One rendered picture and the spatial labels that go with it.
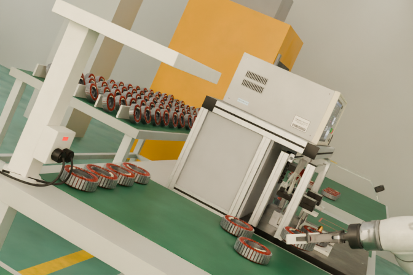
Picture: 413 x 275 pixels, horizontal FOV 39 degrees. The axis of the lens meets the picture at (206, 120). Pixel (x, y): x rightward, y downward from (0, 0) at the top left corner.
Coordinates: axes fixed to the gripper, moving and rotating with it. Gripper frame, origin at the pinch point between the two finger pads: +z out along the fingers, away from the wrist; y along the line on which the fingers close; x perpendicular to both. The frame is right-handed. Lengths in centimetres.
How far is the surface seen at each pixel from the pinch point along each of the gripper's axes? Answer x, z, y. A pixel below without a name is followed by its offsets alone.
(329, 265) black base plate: 9.6, -3.9, -16.5
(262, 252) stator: 3.2, 3.6, 21.3
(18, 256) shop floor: 4, 155, -31
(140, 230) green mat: -5, 23, 53
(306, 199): -13.3, 6.4, -28.6
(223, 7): -228, 181, -326
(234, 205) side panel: -11.9, 24.7, -5.7
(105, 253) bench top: 0, 21, 70
